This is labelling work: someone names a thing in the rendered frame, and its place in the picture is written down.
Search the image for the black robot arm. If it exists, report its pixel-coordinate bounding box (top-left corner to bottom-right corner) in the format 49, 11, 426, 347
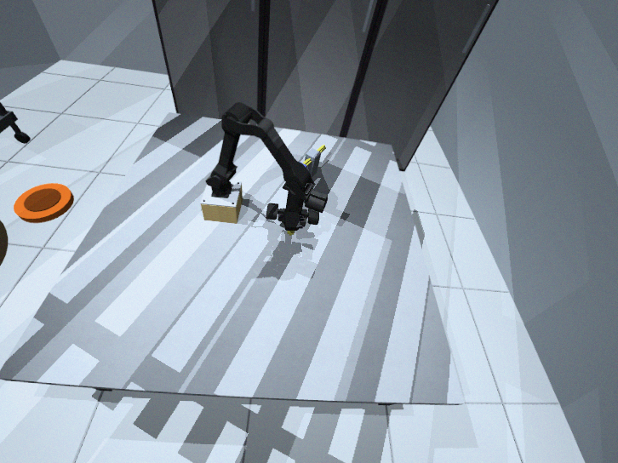
206, 102, 328, 231

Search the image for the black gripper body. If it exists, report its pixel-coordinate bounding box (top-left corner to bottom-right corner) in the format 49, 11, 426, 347
266, 201, 319, 225

